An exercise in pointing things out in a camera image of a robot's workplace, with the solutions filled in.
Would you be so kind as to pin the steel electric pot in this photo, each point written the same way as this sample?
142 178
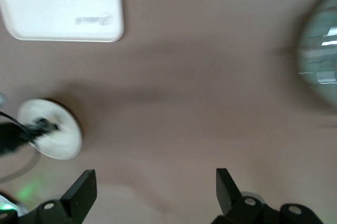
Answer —
318 58

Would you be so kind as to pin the round cream plate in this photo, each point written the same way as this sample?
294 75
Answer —
63 147

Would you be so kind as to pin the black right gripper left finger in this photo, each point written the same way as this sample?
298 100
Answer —
79 195

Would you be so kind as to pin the cream rabbit print tray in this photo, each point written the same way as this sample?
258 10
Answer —
60 5

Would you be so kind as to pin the brown table cover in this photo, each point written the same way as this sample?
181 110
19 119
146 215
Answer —
184 89

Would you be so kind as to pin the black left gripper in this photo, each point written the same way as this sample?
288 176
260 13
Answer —
9 138

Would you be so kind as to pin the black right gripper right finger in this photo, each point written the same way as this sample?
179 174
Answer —
226 192

